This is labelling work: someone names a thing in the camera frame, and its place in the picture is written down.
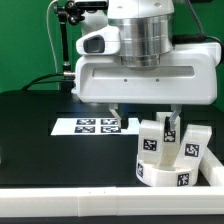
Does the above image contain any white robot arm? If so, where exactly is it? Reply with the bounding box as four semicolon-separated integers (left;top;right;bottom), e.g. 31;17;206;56
75;0;222;123

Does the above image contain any white fence bar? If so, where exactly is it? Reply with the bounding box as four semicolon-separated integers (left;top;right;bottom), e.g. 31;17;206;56
200;150;224;187
0;187;224;218

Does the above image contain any black cable bundle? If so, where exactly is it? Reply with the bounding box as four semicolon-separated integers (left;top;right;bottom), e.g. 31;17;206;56
21;70;78;92

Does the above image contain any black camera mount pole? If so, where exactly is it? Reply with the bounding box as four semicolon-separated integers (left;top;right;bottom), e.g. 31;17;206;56
53;0;86;81

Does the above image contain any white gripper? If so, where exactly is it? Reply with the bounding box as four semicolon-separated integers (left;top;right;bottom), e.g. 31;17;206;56
75;26;221;131

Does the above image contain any white front fence bar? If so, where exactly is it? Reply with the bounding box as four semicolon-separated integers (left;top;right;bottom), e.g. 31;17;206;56
0;187;224;218

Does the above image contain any white right fence bar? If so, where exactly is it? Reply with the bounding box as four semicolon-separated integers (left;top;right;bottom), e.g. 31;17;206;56
200;150;224;187

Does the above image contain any white marker sheet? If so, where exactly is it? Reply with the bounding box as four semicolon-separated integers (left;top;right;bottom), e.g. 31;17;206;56
51;118;140;136

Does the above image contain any white cable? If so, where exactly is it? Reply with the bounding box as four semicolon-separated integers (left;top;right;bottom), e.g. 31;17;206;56
46;0;60;74

